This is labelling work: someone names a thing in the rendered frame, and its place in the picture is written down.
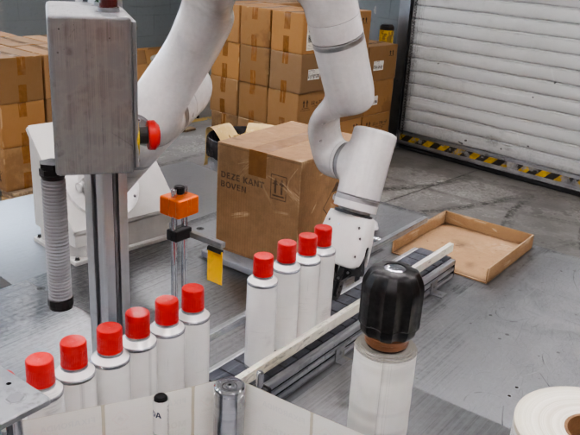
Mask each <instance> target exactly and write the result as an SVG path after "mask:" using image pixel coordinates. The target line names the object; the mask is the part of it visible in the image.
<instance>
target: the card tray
mask: <svg viewBox="0 0 580 435"><path fill-rule="evenodd" d="M533 238H534V234H530V233H526V232H524V231H520V230H515V229H511V228H508V227H505V226H501V225H499V224H493V223H490V222H486V221H483V220H480V219H476V218H473V217H468V216H464V215H461V214H458V213H455V212H451V211H443V212H441V213H439V214H438V215H436V216H434V217H432V218H430V219H428V221H427V223H425V224H423V225H421V226H420V227H418V228H417V229H415V230H412V231H410V232H408V233H407V234H405V235H404V236H401V237H400V238H398V239H396V240H394V241H393V245H392V253H393V254H396V255H403V254H404V253H406V252H407V251H408V250H410V249H412V248H414V247H415V248H423V249H429V250H431V251H434V252H435V251H436V250H438V249H440V248H442V247H443V246H445V245H446V244H447V243H454V245H453V251H452V252H450V253H449V254H448V255H447V256H450V257H451V258H452V259H455V260H456V263H455V269H454V274H458V275H461V276H463V277H466V278H469V279H472V280H474V281H480V282H482V283H485V284H487V283H489V282H490V281H491V280H493V279H494V278H495V277H496V276H497V275H498V274H500V273H501V272H502V271H503V270H505V269H506V268H507V267H509V266H510V265H511V264H513V263H514V262H515V261H517V260H518V259H519V258H520V257H522V256H523V255H524V254H525V253H526V252H527V251H529V250H530V249H531V248H532V246H533Z"/></svg>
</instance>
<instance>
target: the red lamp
mask: <svg viewBox="0 0 580 435"><path fill-rule="evenodd" d="M98 1H99V6H98V11H99V12H108V13H116V12H120V8H119V7H117V0H98Z"/></svg>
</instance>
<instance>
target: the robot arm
mask: <svg viewBox="0 0 580 435"><path fill-rule="evenodd" d="M235 1H236V0H182V2H181V5H180V9H179V12H178V14H177V16H176V18H175V21H174V23H173V26H172V28H171V31H170V33H169V35H168V37H167V38H166V40H165V42H164V44H163V45H162V47H161V49H160V51H159V52H158V54H157V55H156V56H155V57H154V59H153V61H152V62H151V64H150V65H149V66H148V68H147V70H146V71H145V73H144V74H143V75H142V76H141V78H140V79H139V81H138V82H137V86H138V123H139V127H146V122H147V120H155V121H156V122H157V123H158V124H159V126H160V130H161V142H160V145H159V147H158V148H157V149H156V150H149V149H148V148H147V144H140V154H139V158H140V162H139V167H135V170H134V172H133V173H127V194H128V213H129V212H130V211H131V210H132V209H133V208H134V206H135V205H136V202H137V200H138V197H139V184H138V180H139V179H140V178H141V177H142V176H143V175H144V174H145V173H146V172H147V171H148V169H149V168H150V167H151V166H152V165H153V164H154V163H155V161H156V160H157V159H158V158H159V157H160V156H161V155H162V154H163V152H164V151H165V150H166V149H167V148H168V147H169V146H170V145H171V144H172V143H173V142H174V141H175V140H176V138H177V137H178V136H179V135H180V134H181V133H182V132H183V131H184V130H185V129H186V128H187V127H188V126H189V124H190V123H191V122H192V121H193V120H194V119H195V118H196V117H197V116H198V115H199V114H200V113H201V112H202V110H203V109H204V108H205V107H206V105H207V104H208V102H209V100H210V98H211V93H212V82H211V77H210V75H209V73H208V72H209V71H210V70H211V67H212V66H213V64H214V62H215V61H216V59H217V57H218V55H219V53H220V52H221V50H222V48H223V46H224V43H225V42H226V40H227V38H228V36H229V34H230V31H231V29H232V26H233V22H234V11H233V6H234V3H235ZM297 1H298V2H299V3H300V4H301V6H302V8H303V10H304V12H305V16H306V22H307V26H308V29H309V33H310V36H311V40H312V46H313V50H314V53H315V57H316V61H317V64H318V69H319V73H320V77H321V80H322V84H323V87H324V91H325V97H324V99H323V101H322V102H321V103H320V104H319V105H318V107H317V108H316V109H315V111H314V112H313V113H312V115H311V117H310V120H309V123H308V139H309V143H310V147H311V151H312V157H313V159H314V162H315V164H316V167H317V168H318V170H319V171H320V172H321V173H323V174H324V175H326V176H329V177H332V178H334V179H338V180H339V184H338V187H337V193H334V194H333V197H332V198H333V200H334V204H336V205H338V207H335V209H333V208H330V210H329V212H328V214H327V216H326V218H325V220H324V222H323V224H328V225H330V226H331V227H332V239H331V246H333V247H334V248H335V249H336V257H335V268H334V278H333V288H332V299H331V300H337V299H338V297H339V296H340V294H341V291H342V288H343V284H344V281H347V280H348V279H349V278H350V277H352V276H357V277H363V276H364V269H365V268H366V267H367V265H368V262H369V257H370V253H371V249H372V244H373V239H374V232H375V220H373V217H371V216H370V214H374V215H376V213H377V209H378V206H379V202H380V199H381V194H382V190H383V187H384V184H385V180H386V178H387V174H388V169H389V165H390V162H391V159H392V155H393V152H394V146H395V143H396V140H397V138H396V136H395V135H393V134H391V133H389V132H387V131H384V130H381V129H375V128H371V127H367V126H356V127H354V129H353V132H352V136H351V139H350V141H349V142H347V141H345V140H344V139H343V136H342V133H341V129H340V117H348V116H354V115H358V114H361V113H363V112H365V111H367V110H368V109H369V108H370V107H371V106H372V104H373V102H374V99H375V88H374V82H373V77H372V72H371V68H370V64H369V55H368V49H367V45H366V40H365V35H364V31H363V23H362V18H361V14H360V9H359V4H358V0H297ZM65 178H66V194H67V196H68V198H69V199H70V200H71V201H72V202H73V203H74V204H75V206H76V207H78V208H79V209H80V210H81V211H82V212H84V213H85V184H84V175H66V176H65ZM338 265H339V266H340V268H339V269H338ZM353 268H355V270H351V269H353Z"/></svg>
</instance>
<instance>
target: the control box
mask: <svg viewBox="0 0 580 435"><path fill-rule="evenodd" d="M117 7H119V8H120V12H116V13H108V12H99V11H98V6H94V3H88V2H61V1H48V2H46V21H47V48H48V62H49V76H50V90H51V104H52V118H53V132H54V159H55V172H56V173H57V175H59V176H65V175H87V174H108V173H133V172H134V170H135V167H139V162H140V158H139V154H140V132H139V123H138V86H137V43H136V31H137V25H136V21H135V20H134V19H133V18H132V17H131V16H130V15H129V14H128V13H127V12H126V11H125V10H124V9H123V8H121V7H120V6H119V5H117Z"/></svg>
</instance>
